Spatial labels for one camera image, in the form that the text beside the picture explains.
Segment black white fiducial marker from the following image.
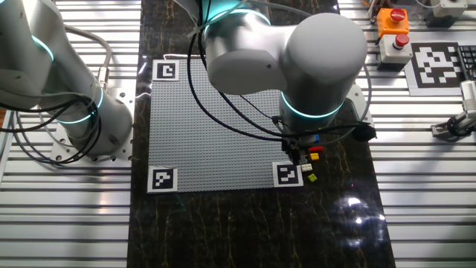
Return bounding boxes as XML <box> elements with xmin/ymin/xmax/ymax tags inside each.
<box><xmin>147</xmin><ymin>165</ymin><xmax>179</xmax><ymax>194</ymax></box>
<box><xmin>152</xmin><ymin>59</ymin><xmax>180</xmax><ymax>81</ymax></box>
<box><xmin>271</xmin><ymin>160</ymin><xmax>304</xmax><ymax>188</ymax></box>

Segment metal camera mount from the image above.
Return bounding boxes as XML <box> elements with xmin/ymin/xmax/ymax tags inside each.
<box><xmin>431</xmin><ymin>111</ymin><xmax>476</xmax><ymax>142</ymax></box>

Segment grey Lego baseplate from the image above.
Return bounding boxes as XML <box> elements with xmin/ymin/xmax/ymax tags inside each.
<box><xmin>147</xmin><ymin>57</ymin><xmax>304</xmax><ymax>194</ymax></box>

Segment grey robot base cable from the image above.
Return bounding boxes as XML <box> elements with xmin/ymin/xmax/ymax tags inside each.
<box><xmin>61</xmin><ymin>24</ymin><xmax>113</xmax><ymax>91</ymax></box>

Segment black marble pattern mat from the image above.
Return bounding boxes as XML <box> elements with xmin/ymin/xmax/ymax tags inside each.
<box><xmin>126</xmin><ymin>0</ymin><xmax>396</xmax><ymax>268</ymax></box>

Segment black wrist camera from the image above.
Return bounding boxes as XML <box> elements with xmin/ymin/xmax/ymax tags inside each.
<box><xmin>351</xmin><ymin>122</ymin><xmax>377</xmax><ymax>143</ymax></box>

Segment orange emergency stop box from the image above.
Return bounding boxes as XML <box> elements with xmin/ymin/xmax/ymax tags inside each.
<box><xmin>376</xmin><ymin>7</ymin><xmax>411</xmax><ymax>38</ymax></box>

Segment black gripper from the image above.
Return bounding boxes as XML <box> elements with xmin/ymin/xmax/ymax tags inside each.
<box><xmin>280</xmin><ymin>128</ymin><xmax>317</xmax><ymax>167</ymax></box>

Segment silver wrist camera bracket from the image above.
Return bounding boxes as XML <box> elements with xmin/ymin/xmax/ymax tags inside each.
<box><xmin>344</xmin><ymin>83</ymin><xmax>375</xmax><ymax>130</ymax></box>

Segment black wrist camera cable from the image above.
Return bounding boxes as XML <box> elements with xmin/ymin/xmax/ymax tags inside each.
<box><xmin>199</xmin><ymin>0</ymin><xmax>370</xmax><ymax>139</ymax></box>

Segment grey emergency stop box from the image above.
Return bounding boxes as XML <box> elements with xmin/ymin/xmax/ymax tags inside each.
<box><xmin>378</xmin><ymin>33</ymin><xmax>414</xmax><ymax>71</ymax></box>

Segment aluminium robot mounting plate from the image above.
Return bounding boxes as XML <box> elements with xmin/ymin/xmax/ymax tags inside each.
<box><xmin>50</xmin><ymin>88</ymin><xmax>135</xmax><ymax>163</ymax></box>

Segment black keyboard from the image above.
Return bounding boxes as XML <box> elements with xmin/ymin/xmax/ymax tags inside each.
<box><xmin>457</xmin><ymin>44</ymin><xmax>476</xmax><ymax>81</ymax></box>

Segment large fiducial marker sheet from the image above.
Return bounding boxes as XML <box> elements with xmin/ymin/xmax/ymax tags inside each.
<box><xmin>404</xmin><ymin>41</ymin><xmax>469</xmax><ymax>97</ymax></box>

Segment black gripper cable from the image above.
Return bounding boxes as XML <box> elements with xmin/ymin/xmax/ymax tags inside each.
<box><xmin>186</xmin><ymin>0</ymin><xmax>298</xmax><ymax>143</ymax></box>

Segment white box device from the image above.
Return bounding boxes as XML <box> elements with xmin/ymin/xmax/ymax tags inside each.
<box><xmin>423</xmin><ymin>0</ymin><xmax>469</xmax><ymax>28</ymax></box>

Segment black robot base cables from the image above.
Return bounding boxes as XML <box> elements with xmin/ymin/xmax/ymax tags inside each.
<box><xmin>0</xmin><ymin>83</ymin><xmax>103</xmax><ymax>165</ymax></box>

